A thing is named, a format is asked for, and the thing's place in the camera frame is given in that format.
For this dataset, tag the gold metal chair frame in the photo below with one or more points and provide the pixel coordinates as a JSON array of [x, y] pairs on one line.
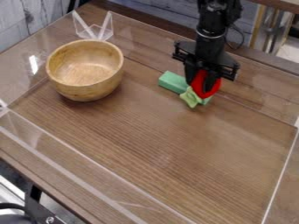
[[271, 28]]

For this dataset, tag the black table leg bracket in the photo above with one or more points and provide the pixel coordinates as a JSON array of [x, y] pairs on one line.
[[43, 216]]

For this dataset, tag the green rectangular block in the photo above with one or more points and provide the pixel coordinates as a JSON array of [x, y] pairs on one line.
[[175, 83]]

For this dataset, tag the light wooden bowl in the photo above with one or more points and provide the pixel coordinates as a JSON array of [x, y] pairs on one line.
[[85, 69]]

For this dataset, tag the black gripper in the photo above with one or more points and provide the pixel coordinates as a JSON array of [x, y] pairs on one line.
[[206, 54]]

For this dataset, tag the clear acrylic corner bracket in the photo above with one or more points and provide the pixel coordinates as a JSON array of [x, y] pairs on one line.
[[97, 32]]

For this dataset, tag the clear acrylic front barrier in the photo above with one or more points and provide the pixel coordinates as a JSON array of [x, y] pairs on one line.
[[97, 195]]

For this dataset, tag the red plush fruit green stem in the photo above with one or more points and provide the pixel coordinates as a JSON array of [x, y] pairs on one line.
[[198, 84]]

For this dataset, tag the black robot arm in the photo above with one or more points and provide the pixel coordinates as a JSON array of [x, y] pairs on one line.
[[218, 16]]

